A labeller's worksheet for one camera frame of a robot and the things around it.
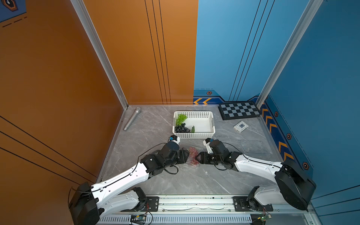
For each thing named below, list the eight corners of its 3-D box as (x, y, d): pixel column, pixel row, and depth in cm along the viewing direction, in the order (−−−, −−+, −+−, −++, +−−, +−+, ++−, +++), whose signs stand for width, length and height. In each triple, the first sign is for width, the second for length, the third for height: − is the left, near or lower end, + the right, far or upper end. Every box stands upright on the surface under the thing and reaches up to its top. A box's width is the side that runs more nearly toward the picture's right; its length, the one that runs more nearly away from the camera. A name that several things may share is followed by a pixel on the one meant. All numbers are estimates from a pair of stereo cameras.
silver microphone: (124, 130, 106) (122, 128, 103) (138, 109, 120) (137, 106, 117) (128, 131, 105) (126, 129, 103) (141, 110, 119) (140, 107, 117)
